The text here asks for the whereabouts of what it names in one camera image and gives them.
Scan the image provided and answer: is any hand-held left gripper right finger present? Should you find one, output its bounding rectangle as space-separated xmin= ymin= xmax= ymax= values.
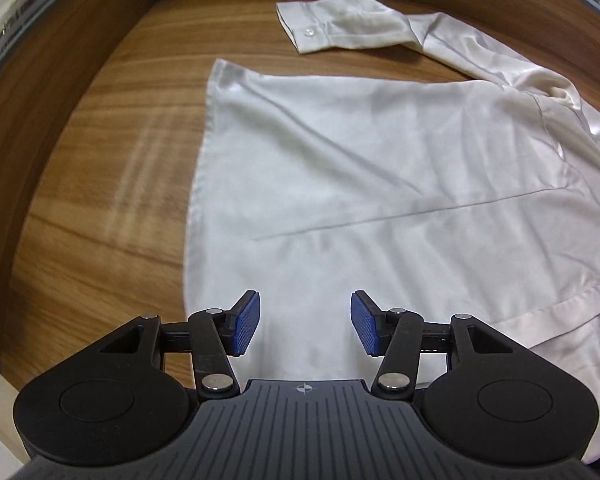
xmin=350 ymin=289 xmax=531 ymax=403

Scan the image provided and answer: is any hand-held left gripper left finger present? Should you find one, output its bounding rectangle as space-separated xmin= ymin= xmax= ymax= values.
xmin=75 ymin=289 xmax=262 ymax=403

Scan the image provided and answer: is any white satin shirt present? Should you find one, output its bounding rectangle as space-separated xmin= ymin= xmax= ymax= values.
xmin=182 ymin=0 xmax=600 ymax=463

